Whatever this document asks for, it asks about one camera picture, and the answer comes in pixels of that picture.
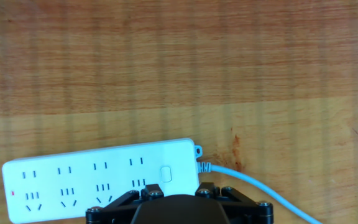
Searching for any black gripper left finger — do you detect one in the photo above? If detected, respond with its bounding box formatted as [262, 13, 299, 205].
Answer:
[85, 183, 165, 224]

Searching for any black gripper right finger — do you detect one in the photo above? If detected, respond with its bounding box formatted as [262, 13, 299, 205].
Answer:
[194, 182, 275, 224]

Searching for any white power strip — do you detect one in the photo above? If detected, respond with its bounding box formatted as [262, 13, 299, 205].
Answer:
[1, 138, 204, 224]

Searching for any glossy wooden board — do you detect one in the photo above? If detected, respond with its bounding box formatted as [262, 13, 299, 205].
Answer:
[0, 0, 358, 224]

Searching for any grey power strip cable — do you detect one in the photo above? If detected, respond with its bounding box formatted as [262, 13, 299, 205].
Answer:
[196, 161, 323, 224]

